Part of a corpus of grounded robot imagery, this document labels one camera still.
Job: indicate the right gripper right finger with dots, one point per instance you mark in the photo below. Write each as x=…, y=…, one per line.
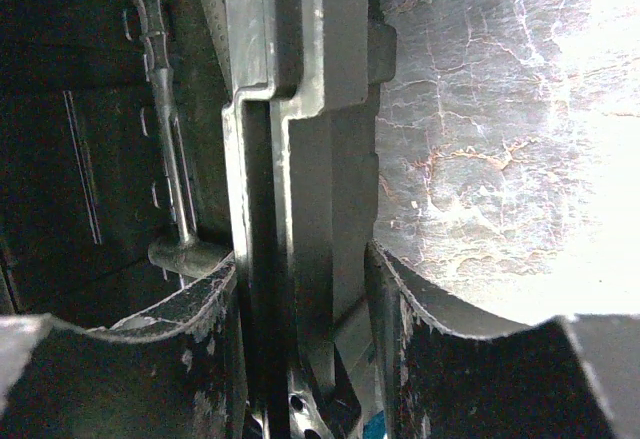
x=449, y=369

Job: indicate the steel claw hammer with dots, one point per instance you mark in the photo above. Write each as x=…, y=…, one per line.
x=215, y=16

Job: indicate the black plastic toolbox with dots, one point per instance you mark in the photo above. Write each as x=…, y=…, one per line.
x=283, y=173

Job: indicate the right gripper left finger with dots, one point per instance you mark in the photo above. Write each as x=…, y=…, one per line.
x=172, y=370

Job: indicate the black t-handle wrench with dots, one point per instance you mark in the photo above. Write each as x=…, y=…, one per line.
x=182, y=252

